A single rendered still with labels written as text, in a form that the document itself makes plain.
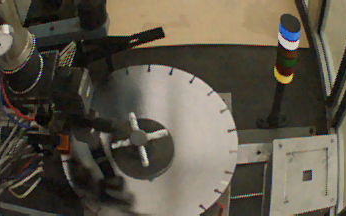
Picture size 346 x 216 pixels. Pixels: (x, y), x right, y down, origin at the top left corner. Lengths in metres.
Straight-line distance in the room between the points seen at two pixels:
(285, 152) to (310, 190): 0.12
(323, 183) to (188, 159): 0.32
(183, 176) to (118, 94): 0.19
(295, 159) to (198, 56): 0.41
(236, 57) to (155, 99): 0.34
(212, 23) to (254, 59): 0.14
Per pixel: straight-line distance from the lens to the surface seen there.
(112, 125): 0.68
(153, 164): 0.93
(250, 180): 1.14
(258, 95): 1.23
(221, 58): 1.27
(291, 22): 0.86
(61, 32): 1.00
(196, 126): 0.97
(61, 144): 0.96
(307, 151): 1.03
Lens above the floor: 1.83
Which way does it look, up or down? 64 degrees down
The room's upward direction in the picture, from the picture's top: 6 degrees counter-clockwise
